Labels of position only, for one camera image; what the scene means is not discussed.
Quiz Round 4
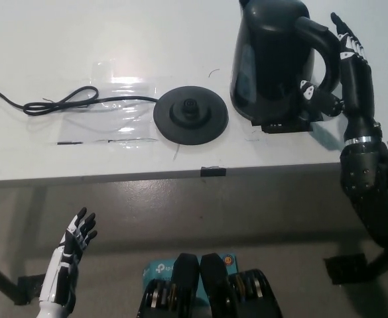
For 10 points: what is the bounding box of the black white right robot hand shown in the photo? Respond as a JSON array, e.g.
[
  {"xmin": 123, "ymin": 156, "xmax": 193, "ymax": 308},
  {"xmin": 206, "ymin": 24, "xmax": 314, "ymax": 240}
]
[{"xmin": 298, "ymin": 12, "xmax": 381, "ymax": 142}]

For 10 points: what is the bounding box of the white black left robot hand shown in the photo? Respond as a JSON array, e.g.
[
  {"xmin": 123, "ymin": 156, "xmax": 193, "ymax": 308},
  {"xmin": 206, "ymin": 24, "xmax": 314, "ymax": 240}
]
[{"xmin": 38, "ymin": 206, "xmax": 99, "ymax": 304}]

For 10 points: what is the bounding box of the black electric kettle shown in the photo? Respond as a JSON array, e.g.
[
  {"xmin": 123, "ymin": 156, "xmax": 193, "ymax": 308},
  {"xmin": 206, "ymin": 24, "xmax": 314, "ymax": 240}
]
[{"xmin": 229, "ymin": 0, "xmax": 343, "ymax": 127}]

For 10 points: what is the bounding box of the round black kettle base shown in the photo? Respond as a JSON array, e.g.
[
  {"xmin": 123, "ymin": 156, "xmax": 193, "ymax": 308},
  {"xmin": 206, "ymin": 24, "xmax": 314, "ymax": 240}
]
[{"xmin": 153, "ymin": 85, "xmax": 229, "ymax": 146}]

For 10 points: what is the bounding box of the black tape square marker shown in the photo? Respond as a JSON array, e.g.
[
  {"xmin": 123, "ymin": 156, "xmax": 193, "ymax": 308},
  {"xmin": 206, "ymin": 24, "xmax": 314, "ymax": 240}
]
[{"xmin": 250, "ymin": 112, "xmax": 324, "ymax": 134}]

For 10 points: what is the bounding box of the teal tp-link box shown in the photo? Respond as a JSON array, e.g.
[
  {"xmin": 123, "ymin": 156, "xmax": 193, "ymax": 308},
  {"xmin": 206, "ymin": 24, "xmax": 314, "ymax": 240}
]
[{"xmin": 142, "ymin": 253, "xmax": 238, "ymax": 301}]

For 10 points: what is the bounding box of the small black tape strip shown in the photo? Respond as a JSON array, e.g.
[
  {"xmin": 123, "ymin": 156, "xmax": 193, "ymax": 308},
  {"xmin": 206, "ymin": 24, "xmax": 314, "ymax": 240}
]
[{"xmin": 200, "ymin": 166, "xmax": 227, "ymax": 178}]

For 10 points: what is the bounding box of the clear plastic sheet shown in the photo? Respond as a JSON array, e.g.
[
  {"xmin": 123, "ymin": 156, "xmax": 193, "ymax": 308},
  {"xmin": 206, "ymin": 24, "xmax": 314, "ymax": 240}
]
[{"xmin": 56, "ymin": 59, "xmax": 161, "ymax": 146}]

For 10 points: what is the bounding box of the black power cord with plug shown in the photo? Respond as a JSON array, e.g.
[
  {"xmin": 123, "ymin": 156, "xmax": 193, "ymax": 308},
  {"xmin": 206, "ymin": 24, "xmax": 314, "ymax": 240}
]
[{"xmin": 0, "ymin": 78, "xmax": 159, "ymax": 117}]

